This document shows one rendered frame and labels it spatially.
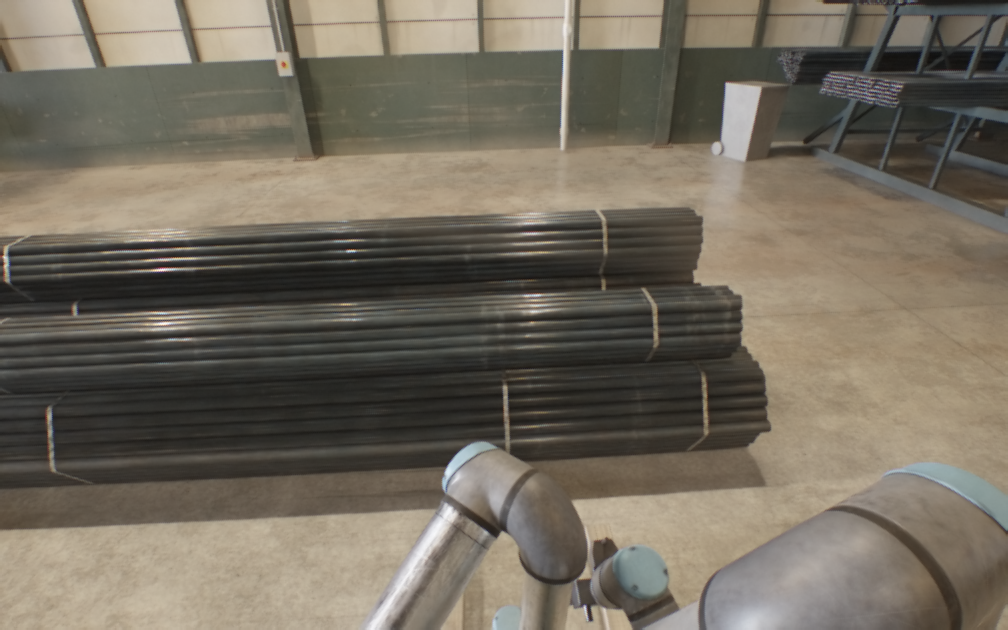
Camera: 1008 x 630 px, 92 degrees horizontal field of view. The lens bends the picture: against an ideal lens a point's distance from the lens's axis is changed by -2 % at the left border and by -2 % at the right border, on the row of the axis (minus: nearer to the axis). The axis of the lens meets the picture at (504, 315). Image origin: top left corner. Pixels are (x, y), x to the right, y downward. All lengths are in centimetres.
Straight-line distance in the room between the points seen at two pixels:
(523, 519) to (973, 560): 56
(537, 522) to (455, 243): 183
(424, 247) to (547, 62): 680
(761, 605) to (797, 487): 235
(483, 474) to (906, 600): 60
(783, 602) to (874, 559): 7
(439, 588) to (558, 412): 151
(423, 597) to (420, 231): 189
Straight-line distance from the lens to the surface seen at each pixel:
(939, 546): 51
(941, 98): 730
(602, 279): 268
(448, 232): 250
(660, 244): 265
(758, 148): 895
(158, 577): 266
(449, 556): 89
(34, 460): 307
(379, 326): 222
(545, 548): 87
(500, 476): 88
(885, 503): 52
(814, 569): 47
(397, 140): 918
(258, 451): 253
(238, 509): 274
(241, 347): 241
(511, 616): 140
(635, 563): 100
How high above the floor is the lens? 189
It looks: 30 degrees down
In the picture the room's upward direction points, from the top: 1 degrees counter-clockwise
